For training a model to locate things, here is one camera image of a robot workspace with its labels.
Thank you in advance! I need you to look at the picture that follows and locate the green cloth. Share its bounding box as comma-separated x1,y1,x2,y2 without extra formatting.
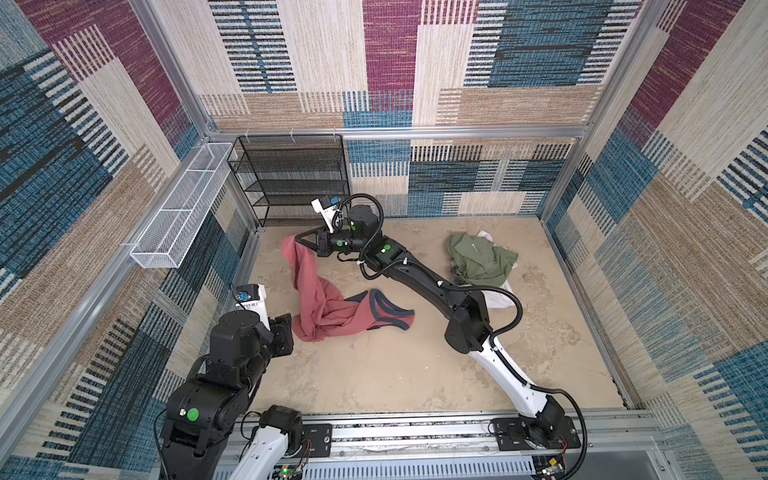
445,232,518,287

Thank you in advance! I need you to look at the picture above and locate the black wire shelf rack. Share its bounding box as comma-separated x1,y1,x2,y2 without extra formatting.
229,134,350,227

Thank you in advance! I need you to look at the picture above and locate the white mesh wall basket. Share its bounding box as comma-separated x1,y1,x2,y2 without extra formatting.
130,143,233,269

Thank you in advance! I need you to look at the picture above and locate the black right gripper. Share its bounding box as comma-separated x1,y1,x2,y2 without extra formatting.
294,223,367,258

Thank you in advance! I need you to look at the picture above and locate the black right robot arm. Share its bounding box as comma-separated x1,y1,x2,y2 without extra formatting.
294,205,565,448

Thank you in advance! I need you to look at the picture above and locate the black corrugated cable conduit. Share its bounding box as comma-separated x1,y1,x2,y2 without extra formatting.
335,193,589,480

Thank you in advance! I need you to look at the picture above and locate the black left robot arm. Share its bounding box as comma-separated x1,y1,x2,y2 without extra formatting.
157,310,294,479

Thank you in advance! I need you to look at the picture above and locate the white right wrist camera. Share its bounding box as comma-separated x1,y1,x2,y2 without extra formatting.
311,196,341,233

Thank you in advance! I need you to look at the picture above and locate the aluminium front mounting rail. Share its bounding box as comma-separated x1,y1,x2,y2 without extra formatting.
302,409,680,479

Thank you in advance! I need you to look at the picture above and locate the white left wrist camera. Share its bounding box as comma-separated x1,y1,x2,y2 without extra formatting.
234,284,270,330

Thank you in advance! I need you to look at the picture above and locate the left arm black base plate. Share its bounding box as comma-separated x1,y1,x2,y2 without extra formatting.
285,423,333,461

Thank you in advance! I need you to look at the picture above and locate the red cloth with grey trim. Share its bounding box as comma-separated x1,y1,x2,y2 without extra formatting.
281,236,415,342

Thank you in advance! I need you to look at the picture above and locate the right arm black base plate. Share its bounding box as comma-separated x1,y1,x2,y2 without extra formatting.
488,416,582,451

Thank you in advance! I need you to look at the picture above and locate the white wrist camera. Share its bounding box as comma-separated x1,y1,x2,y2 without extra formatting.
234,284,270,330
311,196,341,233

